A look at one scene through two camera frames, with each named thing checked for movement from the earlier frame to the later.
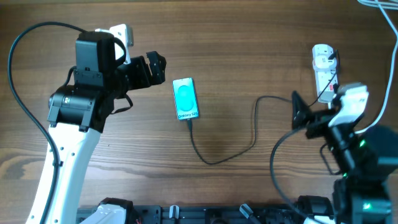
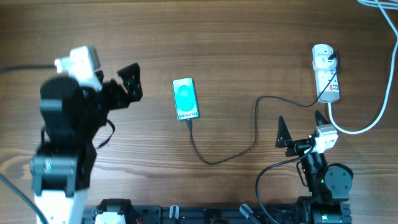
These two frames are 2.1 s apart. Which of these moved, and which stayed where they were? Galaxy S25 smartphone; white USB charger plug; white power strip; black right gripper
Moved: black right gripper
Stayed: white USB charger plug; white power strip; Galaxy S25 smartphone
